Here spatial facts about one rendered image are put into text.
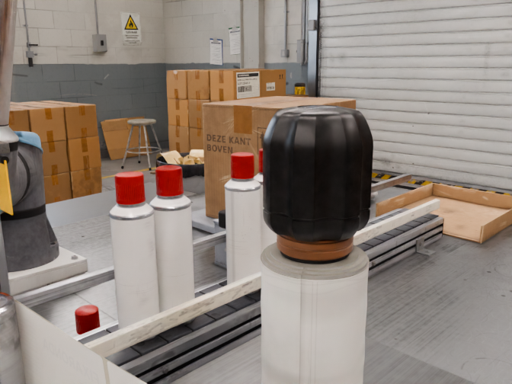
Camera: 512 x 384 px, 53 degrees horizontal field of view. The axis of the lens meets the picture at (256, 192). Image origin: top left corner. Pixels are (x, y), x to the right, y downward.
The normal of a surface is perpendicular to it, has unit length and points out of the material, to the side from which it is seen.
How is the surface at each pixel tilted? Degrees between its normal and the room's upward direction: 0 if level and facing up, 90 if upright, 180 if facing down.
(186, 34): 90
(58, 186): 87
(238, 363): 0
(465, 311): 0
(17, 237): 71
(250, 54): 90
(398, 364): 0
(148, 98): 90
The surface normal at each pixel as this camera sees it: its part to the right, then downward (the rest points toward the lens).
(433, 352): 0.00, -0.97
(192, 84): -0.64, 0.19
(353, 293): 0.59, 0.21
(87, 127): 0.77, 0.16
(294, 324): -0.44, 0.25
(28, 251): 0.69, -0.15
